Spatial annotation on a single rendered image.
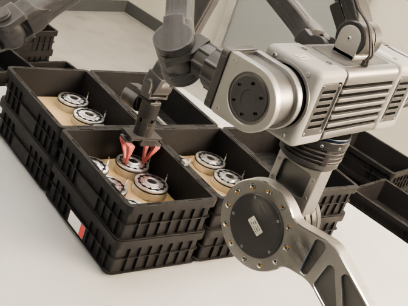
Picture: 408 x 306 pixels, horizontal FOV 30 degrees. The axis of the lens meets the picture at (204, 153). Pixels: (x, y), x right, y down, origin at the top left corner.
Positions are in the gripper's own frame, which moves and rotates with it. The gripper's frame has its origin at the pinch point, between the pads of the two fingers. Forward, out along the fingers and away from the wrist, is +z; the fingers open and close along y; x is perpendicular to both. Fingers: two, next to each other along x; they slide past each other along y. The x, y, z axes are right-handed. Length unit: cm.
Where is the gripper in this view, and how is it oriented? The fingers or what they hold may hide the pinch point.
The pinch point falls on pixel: (134, 160)
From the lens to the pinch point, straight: 227.3
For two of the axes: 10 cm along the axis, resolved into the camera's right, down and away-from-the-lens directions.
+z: -2.8, 8.8, 3.9
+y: -8.2, -0.1, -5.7
